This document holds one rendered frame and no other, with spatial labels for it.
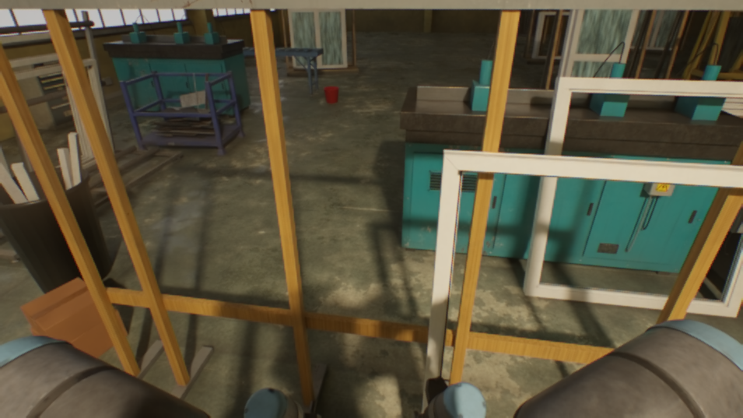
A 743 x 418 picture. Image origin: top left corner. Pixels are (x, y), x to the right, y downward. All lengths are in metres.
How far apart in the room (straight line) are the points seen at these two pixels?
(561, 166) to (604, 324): 1.90
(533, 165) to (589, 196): 1.84
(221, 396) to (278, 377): 0.30
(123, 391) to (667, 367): 0.54
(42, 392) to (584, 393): 0.52
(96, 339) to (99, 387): 2.35
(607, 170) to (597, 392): 0.85
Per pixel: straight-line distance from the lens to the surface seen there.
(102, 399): 0.48
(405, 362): 2.41
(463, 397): 1.00
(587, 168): 1.22
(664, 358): 0.52
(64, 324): 2.69
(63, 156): 3.45
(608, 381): 0.48
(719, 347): 0.56
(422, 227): 2.96
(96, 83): 5.33
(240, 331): 2.67
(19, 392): 0.52
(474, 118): 2.56
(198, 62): 7.05
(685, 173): 1.33
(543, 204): 2.68
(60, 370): 0.52
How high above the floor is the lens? 1.89
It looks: 27 degrees down
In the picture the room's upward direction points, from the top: straight up
